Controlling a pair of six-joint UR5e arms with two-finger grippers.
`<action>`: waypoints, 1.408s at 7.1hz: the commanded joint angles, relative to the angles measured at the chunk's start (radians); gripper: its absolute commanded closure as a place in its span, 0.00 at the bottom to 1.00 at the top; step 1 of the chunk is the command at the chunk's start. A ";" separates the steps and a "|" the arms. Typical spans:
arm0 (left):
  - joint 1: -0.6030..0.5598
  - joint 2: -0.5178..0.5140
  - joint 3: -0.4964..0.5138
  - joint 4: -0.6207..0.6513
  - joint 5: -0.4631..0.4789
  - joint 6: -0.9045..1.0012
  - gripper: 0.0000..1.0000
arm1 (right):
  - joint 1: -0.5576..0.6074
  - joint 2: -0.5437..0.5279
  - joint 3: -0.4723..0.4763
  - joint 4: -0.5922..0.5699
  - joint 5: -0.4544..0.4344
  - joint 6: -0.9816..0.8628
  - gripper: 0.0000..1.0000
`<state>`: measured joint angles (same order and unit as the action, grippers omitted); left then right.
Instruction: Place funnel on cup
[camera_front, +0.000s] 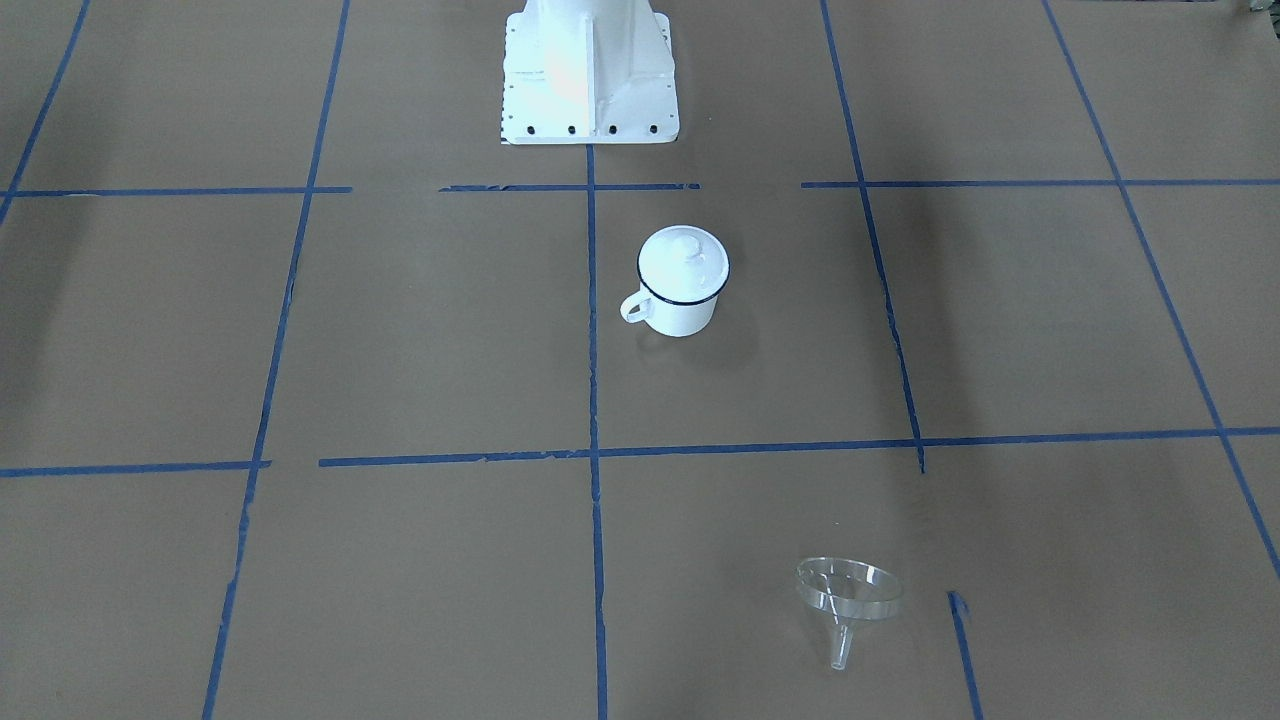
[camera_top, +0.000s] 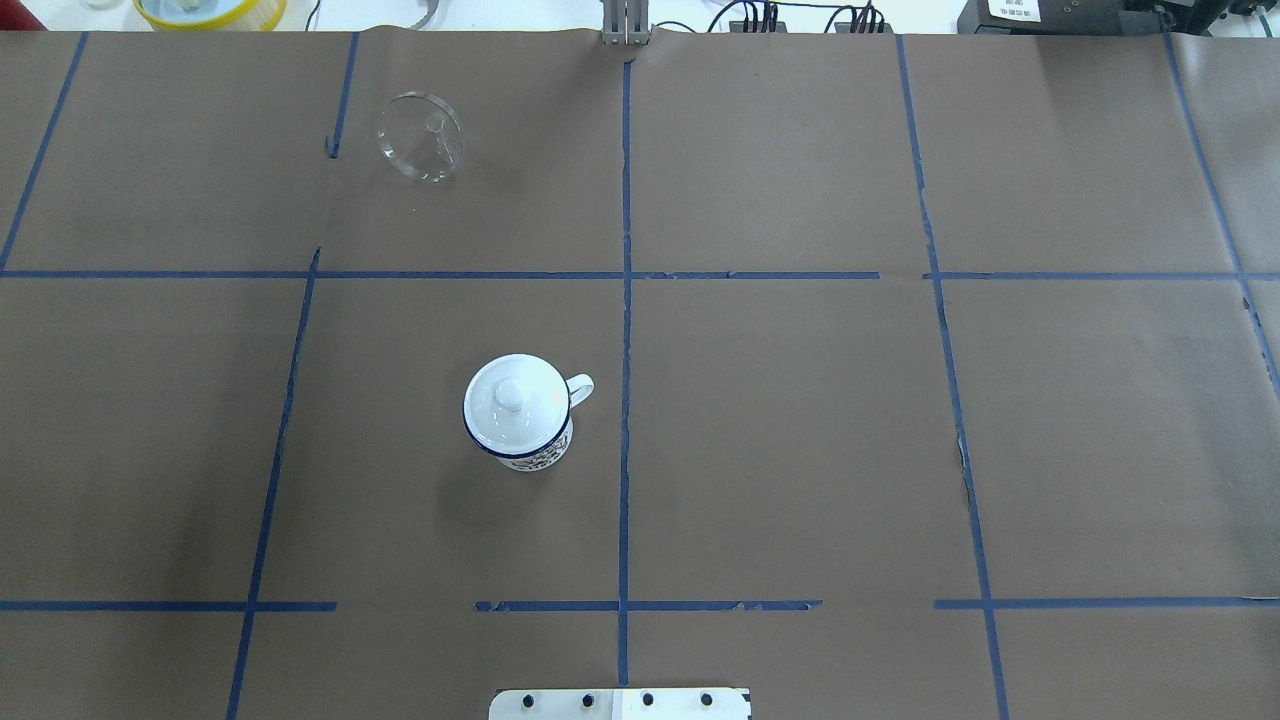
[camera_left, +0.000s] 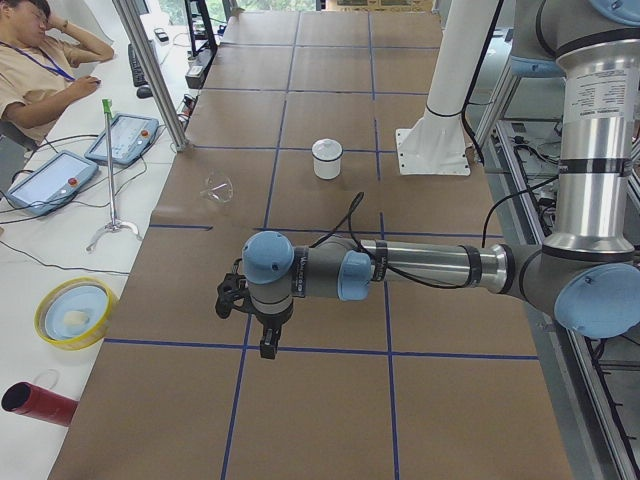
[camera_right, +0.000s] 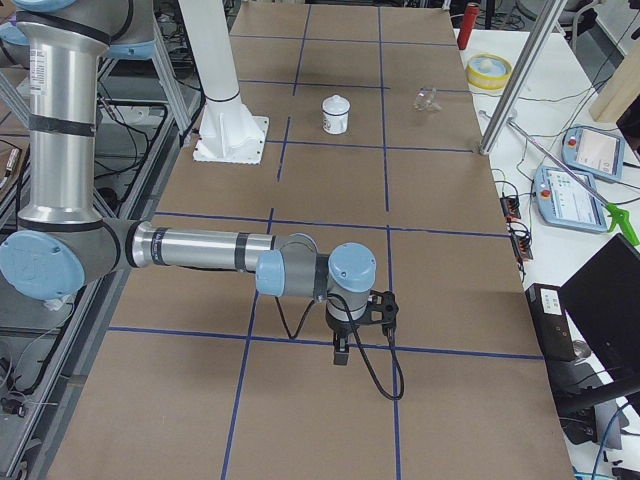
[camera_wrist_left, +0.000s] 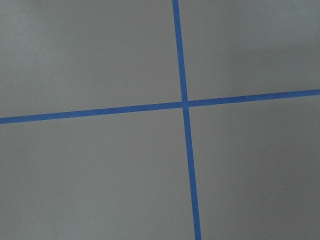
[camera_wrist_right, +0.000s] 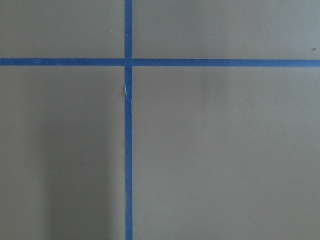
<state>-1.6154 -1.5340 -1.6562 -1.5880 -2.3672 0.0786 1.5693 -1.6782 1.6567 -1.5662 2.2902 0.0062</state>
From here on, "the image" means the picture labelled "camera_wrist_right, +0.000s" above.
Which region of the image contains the brown paper table cover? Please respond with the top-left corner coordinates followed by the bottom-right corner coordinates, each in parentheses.
top-left (0, 0), bottom-right (320, 240)

